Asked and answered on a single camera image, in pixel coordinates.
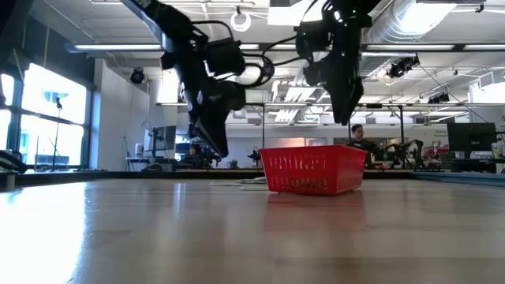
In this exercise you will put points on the person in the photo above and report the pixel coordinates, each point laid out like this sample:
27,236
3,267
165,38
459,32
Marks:
194,154
361,143

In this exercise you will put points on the white jug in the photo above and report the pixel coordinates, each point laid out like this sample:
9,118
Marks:
139,150

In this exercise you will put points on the blue flat mat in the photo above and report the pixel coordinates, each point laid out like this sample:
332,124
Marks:
461,177

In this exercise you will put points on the black background robot arms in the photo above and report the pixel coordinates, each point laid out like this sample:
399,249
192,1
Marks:
406,154

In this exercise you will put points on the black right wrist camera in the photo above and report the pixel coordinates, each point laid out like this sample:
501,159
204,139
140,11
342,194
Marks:
313,37

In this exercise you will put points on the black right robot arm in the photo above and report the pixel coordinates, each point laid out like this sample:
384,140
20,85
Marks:
355,10

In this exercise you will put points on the black microphone stand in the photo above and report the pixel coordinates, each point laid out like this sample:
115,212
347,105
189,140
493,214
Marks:
57,134

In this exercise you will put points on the long ceiling light strip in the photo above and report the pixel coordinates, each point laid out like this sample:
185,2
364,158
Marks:
118,47

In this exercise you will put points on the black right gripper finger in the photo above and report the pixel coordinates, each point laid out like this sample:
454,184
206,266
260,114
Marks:
353,98
337,100

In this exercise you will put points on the black computer monitor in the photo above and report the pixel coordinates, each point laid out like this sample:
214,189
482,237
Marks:
471,137

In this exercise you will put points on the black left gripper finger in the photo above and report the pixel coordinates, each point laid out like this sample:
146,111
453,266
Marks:
199,132
221,138

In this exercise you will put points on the green white sachet packet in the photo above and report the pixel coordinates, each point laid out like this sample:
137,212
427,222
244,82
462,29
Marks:
254,180

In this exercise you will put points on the silver ventilation duct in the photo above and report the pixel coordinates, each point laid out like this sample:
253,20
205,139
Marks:
394,23

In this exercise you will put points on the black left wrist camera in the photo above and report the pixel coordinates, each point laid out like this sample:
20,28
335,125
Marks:
225,57

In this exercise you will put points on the black aluminium table frame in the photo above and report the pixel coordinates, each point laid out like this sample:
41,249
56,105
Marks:
118,174

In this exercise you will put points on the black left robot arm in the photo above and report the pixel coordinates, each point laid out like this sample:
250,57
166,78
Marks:
158,16

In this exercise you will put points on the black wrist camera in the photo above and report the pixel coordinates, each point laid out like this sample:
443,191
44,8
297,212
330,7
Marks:
225,57
313,37

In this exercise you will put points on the grey monitor on stand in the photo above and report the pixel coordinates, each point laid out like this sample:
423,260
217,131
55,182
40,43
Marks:
162,139

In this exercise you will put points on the red plastic basket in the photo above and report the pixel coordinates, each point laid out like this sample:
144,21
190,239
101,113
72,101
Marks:
315,169

